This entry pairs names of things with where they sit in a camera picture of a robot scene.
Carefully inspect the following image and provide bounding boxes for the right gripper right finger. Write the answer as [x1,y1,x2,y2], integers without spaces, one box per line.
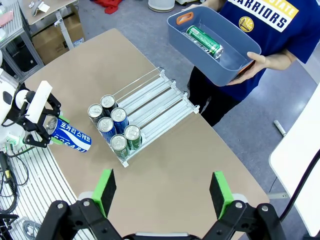
[202,170,288,240]

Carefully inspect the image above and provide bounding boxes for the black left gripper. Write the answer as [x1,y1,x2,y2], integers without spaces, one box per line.
[14,90,71,149]

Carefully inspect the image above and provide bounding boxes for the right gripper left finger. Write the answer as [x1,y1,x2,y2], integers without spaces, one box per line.
[34,168,123,240]

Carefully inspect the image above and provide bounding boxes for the blue Pocari Sweat can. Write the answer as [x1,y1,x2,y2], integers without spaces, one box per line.
[96,116,117,144]
[44,116,93,153]
[110,107,130,135]

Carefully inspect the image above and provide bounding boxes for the blue bin orange handles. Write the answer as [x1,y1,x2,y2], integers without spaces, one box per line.
[166,6,262,87]

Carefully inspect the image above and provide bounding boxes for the green beverage can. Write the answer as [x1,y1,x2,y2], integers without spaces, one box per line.
[185,24,225,60]
[109,133,131,160]
[123,124,142,151]

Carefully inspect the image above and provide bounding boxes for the person's left forearm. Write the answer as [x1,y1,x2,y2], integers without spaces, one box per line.
[264,48,298,72]

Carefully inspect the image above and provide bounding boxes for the white can dispenser rack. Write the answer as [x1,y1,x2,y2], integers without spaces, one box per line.
[87,66,201,168]

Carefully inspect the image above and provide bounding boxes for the person's left hand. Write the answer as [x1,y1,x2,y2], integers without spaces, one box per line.
[226,51,270,86]

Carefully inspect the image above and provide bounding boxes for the person's right hand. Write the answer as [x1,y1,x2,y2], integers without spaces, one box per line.
[181,2,210,12]

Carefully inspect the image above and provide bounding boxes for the black Pepsi can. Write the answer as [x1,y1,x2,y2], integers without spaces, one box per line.
[87,103,105,126]
[100,94,118,117]

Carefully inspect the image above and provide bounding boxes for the black computer case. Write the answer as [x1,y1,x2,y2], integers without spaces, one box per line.
[6,42,38,73]

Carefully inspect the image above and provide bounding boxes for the large cardboard box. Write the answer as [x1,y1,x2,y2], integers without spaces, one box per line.
[31,14,86,66]

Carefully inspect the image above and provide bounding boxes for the large white table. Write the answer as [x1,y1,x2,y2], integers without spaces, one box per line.
[268,82,320,238]

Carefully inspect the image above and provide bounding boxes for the grey metal shelf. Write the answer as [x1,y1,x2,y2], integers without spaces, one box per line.
[0,0,45,83]

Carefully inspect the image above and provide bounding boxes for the wooden top side table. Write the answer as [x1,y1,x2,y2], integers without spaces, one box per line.
[18,0,80,50]

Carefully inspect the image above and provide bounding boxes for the red cloth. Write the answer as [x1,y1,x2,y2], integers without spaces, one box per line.
[93,0,123,15]

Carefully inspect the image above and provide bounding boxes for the white air purifier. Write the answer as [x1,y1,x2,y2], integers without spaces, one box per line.
[147,0,176,13]

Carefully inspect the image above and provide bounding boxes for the person in blue shirt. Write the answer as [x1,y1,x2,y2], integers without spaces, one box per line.
[187,0,320,127]

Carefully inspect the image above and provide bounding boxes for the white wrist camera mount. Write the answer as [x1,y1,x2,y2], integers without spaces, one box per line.
[24,80,54,124]

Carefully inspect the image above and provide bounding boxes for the slatted aluminium base plate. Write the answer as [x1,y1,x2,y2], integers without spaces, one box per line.
[0,134,93,240]

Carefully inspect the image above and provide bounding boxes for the black right arm hose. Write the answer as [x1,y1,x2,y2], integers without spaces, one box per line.
[278,148,320,222]

